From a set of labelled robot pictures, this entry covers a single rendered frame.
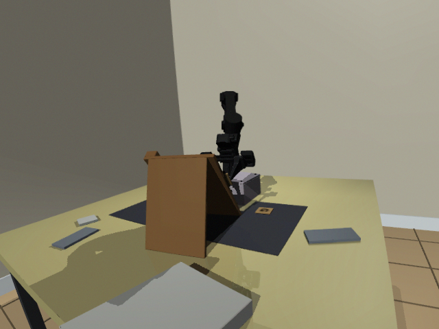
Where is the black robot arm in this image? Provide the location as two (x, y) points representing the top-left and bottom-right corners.
(216, 91), (244, 176)

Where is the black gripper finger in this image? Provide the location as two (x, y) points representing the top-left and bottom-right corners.
(230, 156), (246, 180)

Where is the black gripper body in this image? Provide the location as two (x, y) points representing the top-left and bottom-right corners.
(201, 143), (256, 167)

